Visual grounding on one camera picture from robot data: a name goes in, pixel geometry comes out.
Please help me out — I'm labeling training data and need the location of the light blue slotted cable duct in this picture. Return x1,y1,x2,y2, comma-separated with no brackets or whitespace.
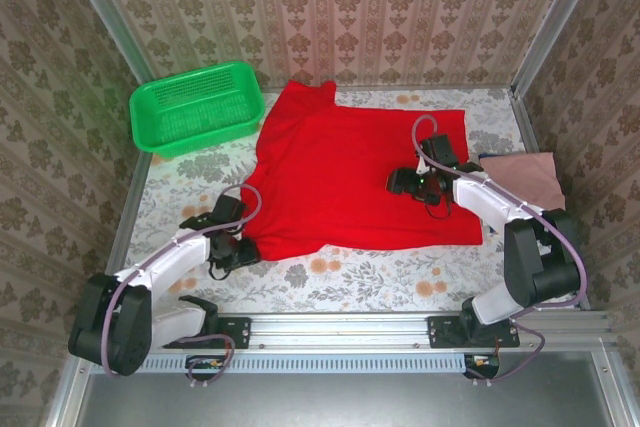
92,352,469,374

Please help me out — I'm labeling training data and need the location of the pink folded t-shirt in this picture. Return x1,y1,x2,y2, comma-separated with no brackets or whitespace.
479,151,567,211

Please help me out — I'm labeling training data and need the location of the red t-shirt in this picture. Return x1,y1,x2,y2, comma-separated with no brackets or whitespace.
243,79,485,262

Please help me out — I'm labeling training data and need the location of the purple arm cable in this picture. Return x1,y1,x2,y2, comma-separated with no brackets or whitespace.
101,184,264,391
412,115,587,387

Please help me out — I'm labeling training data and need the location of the aluminium frame post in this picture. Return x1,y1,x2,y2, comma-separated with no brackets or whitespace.
512,0,610,94
58,0,152,84

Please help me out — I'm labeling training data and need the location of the green plastic basket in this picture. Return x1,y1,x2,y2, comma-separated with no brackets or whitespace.
128,61,266,159

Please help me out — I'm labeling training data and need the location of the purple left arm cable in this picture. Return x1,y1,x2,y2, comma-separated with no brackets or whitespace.
101,184,264,391

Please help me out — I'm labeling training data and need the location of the grey metal sheet panel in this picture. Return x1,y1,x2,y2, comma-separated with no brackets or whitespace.
74,352,617,427

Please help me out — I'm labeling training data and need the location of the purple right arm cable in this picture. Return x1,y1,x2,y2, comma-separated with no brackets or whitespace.
412,115,587,387

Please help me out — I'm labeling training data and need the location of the aluminium table side rail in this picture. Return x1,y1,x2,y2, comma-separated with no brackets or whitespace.
93,149,152,314
509,89,592,309

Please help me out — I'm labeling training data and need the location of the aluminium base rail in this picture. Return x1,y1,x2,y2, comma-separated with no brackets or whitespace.
74,311,616,348

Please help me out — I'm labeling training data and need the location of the small wired connector board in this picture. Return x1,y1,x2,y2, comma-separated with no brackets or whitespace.
463,352,501,379
185,354,225,381

